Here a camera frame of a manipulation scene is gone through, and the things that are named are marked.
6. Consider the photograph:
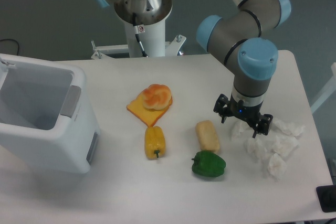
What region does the white frame at right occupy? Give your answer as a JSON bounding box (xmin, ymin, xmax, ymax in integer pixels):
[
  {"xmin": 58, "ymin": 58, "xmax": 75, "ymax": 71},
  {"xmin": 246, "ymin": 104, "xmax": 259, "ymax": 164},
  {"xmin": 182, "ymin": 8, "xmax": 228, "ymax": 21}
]
[{"xmin": 310, "ymin": 62, "xmax": 335, "ymax": 114}]

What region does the crumpled white tissue lower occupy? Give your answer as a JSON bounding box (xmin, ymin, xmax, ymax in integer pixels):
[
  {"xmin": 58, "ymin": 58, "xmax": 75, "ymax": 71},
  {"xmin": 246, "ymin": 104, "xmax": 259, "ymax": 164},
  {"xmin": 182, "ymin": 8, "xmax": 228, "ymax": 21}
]
[{"xmin": 262, "ymin": 153, "xmax": 287, "ymax": 181}]

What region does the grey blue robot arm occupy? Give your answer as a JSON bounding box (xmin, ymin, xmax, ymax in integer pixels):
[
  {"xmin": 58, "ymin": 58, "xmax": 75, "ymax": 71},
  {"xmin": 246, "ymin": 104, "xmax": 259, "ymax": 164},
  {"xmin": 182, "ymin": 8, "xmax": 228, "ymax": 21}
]
[{"xmin": 97, "ymin": 0, "xmax": 291, "ymax": 135}]

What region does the crumpled white tissue under gripper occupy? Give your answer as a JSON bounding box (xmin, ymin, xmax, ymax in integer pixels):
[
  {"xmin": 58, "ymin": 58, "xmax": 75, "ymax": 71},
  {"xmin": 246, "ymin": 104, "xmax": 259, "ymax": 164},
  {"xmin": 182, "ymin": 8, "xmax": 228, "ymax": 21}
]
[{"xmin": 230, "ymin": 121, "xmax": 250, "ymax": 141}]

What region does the white plastic bin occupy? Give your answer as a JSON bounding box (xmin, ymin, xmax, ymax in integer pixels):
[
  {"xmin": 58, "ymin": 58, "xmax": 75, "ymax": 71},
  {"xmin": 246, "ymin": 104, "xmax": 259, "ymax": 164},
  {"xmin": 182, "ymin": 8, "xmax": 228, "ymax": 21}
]
[{"xmin": 1, "ymin": 54, "xmax": 100, "ymax": 174}]

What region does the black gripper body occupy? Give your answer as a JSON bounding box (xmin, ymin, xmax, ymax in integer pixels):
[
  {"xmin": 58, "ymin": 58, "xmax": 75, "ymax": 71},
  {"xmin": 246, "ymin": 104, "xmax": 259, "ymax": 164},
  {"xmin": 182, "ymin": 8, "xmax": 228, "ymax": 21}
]
[{"xmin": 227, "ymin": 98, "xmax": 263, "ymax": 127}]

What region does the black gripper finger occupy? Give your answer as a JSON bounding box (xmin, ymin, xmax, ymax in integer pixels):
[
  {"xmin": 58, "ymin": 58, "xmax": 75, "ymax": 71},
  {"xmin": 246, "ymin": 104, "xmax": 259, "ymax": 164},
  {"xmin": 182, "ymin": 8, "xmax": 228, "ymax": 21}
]
[
  {"xmin": 213, "ymin": 94, "xmax": 228, "ymax": 123},
  {"xmin": 252, "ymin": 114, "xmax": 273, "ymax": 138}
]

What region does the black floor cable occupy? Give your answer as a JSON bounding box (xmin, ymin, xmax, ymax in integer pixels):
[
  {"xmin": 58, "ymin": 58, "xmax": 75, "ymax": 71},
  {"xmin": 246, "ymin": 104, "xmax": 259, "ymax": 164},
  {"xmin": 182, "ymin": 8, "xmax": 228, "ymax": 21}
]
[{"xmin": 0, "ymin": 38, "xmax": 20, "ymax": 54}]

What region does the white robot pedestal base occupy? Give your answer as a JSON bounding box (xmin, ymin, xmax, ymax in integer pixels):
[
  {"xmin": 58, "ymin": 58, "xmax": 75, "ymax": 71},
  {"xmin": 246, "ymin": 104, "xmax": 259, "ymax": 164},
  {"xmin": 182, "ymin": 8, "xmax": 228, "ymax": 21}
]
[{"xmin": 91, "ymin": 0, "xmax": 186, "ymax": 59}]

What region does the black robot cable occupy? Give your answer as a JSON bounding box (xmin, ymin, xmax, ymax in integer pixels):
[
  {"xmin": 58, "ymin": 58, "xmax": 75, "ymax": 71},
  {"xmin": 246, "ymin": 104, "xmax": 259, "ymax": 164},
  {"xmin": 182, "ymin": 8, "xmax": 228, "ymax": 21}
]
[{"xmin": 132, "ymin": 13, "xmax": 149, "ymax": 58}]

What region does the oblong pale bread loaf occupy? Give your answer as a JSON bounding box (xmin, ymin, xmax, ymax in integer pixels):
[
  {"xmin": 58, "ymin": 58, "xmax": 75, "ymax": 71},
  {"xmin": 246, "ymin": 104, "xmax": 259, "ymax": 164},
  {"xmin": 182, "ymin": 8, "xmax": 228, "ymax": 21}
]
[{"xmin": 195, "ymin": 120, "xmax": 220, "ymax": 153}]

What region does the square toast bread slice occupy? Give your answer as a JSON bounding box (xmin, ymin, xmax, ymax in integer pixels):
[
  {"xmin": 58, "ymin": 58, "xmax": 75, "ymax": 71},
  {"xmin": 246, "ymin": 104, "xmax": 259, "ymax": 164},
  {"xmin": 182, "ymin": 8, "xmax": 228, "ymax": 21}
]
[{"xmin": 127, "ymin": 94, "xmax": 173, "ymax": 126}]

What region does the yellow bell pepper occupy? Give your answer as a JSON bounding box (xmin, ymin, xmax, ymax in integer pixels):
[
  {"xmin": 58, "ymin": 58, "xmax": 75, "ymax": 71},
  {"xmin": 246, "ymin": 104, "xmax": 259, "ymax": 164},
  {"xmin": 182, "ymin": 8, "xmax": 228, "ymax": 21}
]
[{"xmin": 144, "ymin": 126, "xmax": 166, "ymax": 159}]

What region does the green bell pepper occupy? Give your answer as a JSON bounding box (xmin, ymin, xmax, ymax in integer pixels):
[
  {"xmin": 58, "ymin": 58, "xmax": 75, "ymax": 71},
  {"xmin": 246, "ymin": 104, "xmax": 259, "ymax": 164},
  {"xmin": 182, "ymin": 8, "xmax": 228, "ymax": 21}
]
[{"xmin": 192, "ymin": 151, "xmax": 226, "ymax": 177}]

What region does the crumpled white tissue left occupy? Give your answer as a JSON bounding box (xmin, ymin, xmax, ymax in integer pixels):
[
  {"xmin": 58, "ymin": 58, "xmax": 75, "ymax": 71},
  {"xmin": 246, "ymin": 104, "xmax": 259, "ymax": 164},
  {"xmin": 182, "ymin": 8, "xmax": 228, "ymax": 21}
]
[{"xmin": 245, "ymin": 137, "xmax": 271, "ymax": 162}]

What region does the crumpled white tissue upper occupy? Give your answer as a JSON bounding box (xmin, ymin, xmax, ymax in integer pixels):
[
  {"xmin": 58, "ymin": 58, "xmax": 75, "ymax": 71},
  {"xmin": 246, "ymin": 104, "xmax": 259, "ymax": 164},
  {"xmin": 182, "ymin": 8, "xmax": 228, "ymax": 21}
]
[{"xmin": 272, "ymin": 118, "xmax": 305, "ymax": 137}]

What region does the round swirled bread bun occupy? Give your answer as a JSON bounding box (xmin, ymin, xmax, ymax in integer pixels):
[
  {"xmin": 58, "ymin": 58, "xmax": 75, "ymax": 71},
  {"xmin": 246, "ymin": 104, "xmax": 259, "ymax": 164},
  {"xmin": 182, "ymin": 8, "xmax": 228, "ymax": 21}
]
[{"xmin": 140, "ymin": 84, "xmax": 172, "ymax": 110}]

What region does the black device at edge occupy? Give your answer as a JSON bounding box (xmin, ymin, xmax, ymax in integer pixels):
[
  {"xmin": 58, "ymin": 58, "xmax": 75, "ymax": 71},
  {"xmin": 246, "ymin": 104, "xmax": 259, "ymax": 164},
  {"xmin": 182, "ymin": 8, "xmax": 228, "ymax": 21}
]
[{"xmin": 316, "ymin": 185, "xmax": 336, "ymax": 212}]

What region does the crumpled white tissue middle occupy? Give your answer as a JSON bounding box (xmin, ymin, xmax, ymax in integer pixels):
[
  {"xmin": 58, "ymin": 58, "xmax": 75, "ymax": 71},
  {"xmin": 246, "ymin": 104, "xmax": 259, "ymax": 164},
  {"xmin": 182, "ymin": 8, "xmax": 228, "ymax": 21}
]
[{"xmin": 271, "ymin": 135, "xmax": 299, "ymax": 157}]

